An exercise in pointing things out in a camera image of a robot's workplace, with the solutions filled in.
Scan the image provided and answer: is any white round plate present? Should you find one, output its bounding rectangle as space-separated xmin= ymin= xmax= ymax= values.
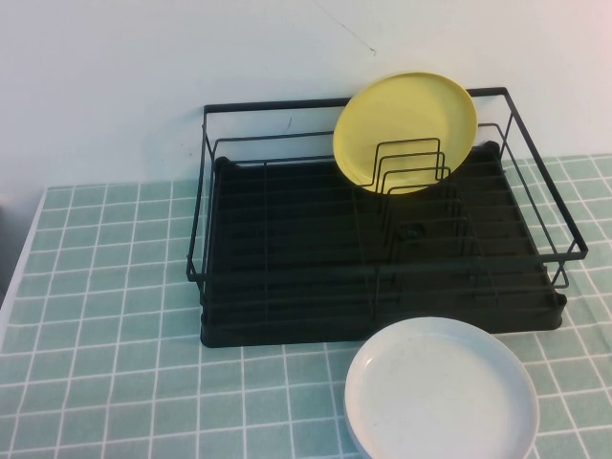
xmin=343 ymin=316 xmax=540 ymax=459

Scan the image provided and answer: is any grey round plate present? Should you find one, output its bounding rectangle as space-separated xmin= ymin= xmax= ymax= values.
xmin=344 ymin=401 xmax=379 ymax=459

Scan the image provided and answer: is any green tiled table cover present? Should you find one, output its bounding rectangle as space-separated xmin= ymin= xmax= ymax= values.
xmin=0 ymin=152 xmax=612 ymax=459

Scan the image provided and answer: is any yellow round plate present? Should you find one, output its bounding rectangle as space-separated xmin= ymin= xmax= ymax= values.
xmin=332 ymin=71 xmax=479 ymax=196

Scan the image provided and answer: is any black wire dish rack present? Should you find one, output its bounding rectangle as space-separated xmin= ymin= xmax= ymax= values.
xmin=185 ymin=86 xmax=588 ymax=331

